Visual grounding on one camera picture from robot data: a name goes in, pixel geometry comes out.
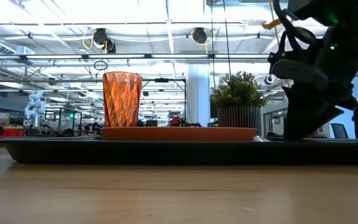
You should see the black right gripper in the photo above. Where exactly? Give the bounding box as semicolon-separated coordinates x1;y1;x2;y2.
283;27;358;140

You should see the orange round plate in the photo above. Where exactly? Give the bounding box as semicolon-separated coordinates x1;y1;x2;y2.
99;126;259;143

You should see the black rectangular tray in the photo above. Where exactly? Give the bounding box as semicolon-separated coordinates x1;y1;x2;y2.
0;136;358;166

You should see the orange faceted plastic cup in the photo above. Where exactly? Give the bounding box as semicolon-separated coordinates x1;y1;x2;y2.
102;71;143;128

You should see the dark office chair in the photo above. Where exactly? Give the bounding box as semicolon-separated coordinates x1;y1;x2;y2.
330;122;348;139

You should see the potted green plant ribbed pot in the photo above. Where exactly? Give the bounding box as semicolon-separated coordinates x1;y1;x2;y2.
210;71;269;129

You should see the yellow tag on gripper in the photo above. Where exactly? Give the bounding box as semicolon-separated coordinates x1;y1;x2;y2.
260;19;283;31

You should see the white building column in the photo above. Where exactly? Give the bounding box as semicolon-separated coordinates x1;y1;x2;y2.
186;64;212;127

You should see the long ceiling light bar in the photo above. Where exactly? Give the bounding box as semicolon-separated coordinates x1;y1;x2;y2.
0;53;272;60

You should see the red low container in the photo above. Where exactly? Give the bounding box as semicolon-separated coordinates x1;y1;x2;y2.
0;127;25;138

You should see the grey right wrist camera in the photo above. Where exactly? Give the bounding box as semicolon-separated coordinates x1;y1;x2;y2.
270;58;330;92

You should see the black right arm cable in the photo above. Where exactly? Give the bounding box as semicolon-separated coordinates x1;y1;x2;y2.
272;0;318;52

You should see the yellow hanging cable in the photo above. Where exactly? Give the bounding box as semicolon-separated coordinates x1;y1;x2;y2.
268;0;280;45

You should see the black background station frame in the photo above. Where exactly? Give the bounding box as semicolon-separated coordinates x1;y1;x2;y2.
141;77;188;127

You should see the black hanging cable loop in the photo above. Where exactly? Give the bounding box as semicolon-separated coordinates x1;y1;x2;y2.
93;59;109;71

